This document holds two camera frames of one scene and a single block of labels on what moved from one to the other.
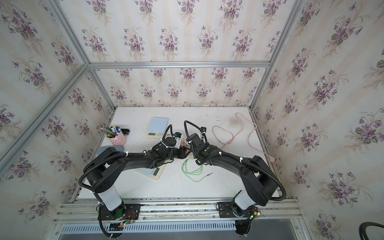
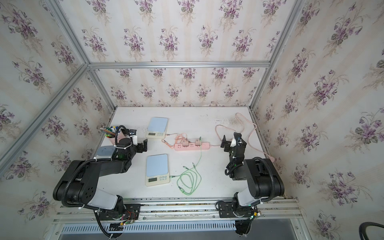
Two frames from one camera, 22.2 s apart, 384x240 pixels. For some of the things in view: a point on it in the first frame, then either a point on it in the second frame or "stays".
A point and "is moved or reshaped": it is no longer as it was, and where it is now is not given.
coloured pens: (111, 132) stays
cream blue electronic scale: (157, 127) stays
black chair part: (362, 229) stays
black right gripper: (207, 145) -> (228, 145)
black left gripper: (183, 151) -> (139, 147)
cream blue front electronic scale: (155, 173) is moved or reshaped
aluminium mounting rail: (271, 210) stays
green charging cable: (197, 171) -> (189, 180)
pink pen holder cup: (119, 140) stays
